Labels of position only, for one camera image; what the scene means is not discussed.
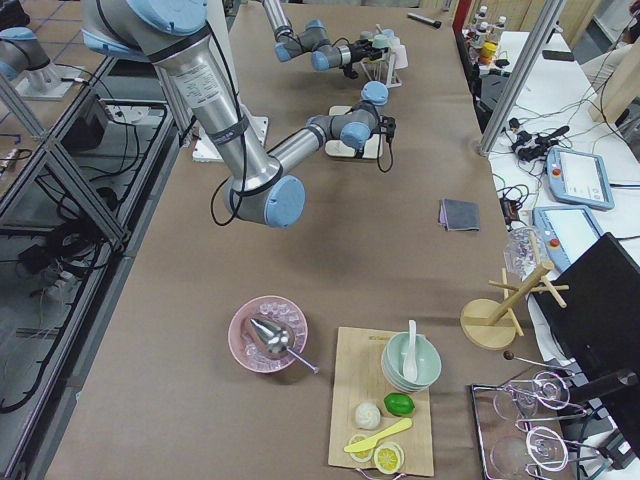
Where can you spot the white wire cup rack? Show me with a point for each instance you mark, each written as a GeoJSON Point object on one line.
{"type": "Point", "coordinates": [382, 69]}

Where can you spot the white ceramic spoon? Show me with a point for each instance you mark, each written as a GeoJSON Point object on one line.
{"type": "Point", "coordinates": [410, 368]}

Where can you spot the silver metal scoop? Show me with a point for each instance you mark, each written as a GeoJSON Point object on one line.
{"type": "Point", "coordinates": [275, 339]}

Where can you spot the lemon slice front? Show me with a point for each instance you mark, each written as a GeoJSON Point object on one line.
{"type": "Point", "coordinates": [389, 458]}

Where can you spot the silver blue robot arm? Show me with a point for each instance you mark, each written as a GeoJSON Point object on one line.
{"type": "Point", "coordinates": [176, 37]}
{"type": "Point", "coordinates": [315, 40]}

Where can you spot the pink plastic cup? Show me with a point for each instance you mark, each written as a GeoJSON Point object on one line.
{"type": "Point", "coordinates": [400, 57]}

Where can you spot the teach pendant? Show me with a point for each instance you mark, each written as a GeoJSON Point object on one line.
{"type": "Point", "coordinates": [567, 232]}
{"type": "Point", "coordinates": [579, 178]}

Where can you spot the green lime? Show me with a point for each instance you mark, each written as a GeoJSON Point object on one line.
{"type": "Point", "coordinates": [399, 404]}

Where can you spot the wooden mug tree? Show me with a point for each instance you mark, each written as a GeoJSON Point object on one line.
{"type": "Point", "coordinates": [492, 325]}

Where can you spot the pink glass bowl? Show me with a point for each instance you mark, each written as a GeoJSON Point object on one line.
{"type": "Point", "coordinates": [244, 348]}

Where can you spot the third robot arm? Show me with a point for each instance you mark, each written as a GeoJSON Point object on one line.
{"type": "Point", "coordinates": [23, 55]}

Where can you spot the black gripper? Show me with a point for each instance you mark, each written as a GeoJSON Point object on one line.
{"type": "Point", "coordinates": [384, 126]}
{"type": "Point", "coordinates": [356, 51]}

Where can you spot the black wine glass rack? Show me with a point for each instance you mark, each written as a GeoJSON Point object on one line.
{"type": "Point", "coordinates": [570, 423]}

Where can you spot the teach pendant far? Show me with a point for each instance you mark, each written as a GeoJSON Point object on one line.
{"type": "Point", "coordinates": [579, 178]}

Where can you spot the teach pendant near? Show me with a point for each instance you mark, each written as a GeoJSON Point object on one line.
{"type": "Point", "coordinates": [567, 232]}

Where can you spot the wine glass lower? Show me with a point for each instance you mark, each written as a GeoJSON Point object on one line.
{"type": "Point", "coordinates": [533, 456]}

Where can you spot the black marker pen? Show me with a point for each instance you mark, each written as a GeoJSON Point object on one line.
{"type": "Point", "coordinates": [424, 20]}

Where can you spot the aluminium frame post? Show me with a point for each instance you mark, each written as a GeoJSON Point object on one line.
{"type": "Point", "coordinates": [541, 32]}

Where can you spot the wooden cutting board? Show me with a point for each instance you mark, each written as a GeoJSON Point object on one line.
{"type": "Point", "coordinates": [359, 378]}

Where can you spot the yellow plastic knife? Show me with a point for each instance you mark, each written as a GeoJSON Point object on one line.
{"type": "Point", "coordinates": [370, 442]}

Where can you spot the clear plastic bag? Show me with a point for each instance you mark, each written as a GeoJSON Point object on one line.
{"type": "Point", "coordinates": [520, 253]}

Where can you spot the folded grey cloth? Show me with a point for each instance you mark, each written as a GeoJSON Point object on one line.
{"type": "Point", "coordinates": [458, 215]}

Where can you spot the green plastic cup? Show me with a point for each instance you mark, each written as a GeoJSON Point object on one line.
{"type": "Point", "coordinates": [381, 41]}

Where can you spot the black monitor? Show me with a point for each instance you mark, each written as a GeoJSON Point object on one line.
{"type": "Point", "coordinates": [599, 328]}

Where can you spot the wine glass upper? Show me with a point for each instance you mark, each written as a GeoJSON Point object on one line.
{"type": "Point", "coordinates": [520, 399]}

